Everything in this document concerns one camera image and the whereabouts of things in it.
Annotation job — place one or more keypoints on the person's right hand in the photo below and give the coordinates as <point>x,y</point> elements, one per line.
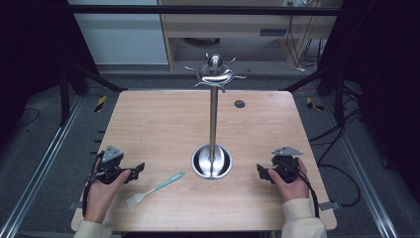
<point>294,190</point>

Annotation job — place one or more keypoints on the black crossbar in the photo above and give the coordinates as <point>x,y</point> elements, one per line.
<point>204,10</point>

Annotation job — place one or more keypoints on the white cabinet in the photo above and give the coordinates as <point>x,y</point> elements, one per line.
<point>122,39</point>

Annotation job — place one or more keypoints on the black metal stand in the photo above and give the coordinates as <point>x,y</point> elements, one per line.
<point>71,82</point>
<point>330,86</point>

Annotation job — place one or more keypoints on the steel utensil hanging stand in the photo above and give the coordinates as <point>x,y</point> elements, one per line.
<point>213,132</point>

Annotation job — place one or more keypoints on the dark round table grommet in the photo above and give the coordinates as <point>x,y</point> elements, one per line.
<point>239,103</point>

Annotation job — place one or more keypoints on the person's left hand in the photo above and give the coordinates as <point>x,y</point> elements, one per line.
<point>100,198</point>

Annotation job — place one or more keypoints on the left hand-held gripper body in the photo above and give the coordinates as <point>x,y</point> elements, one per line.
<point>110,158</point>

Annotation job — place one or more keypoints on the yellow black striped tape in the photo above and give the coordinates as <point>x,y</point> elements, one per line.
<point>100,103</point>
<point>312,103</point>

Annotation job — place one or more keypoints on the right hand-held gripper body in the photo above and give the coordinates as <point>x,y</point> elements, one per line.
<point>286,165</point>

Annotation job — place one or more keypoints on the grey table edge bracket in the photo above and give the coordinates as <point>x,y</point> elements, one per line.
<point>75,205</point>
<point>328,206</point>

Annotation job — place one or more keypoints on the aluminium floor rail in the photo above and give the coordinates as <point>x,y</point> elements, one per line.
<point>360,172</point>
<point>36,172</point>

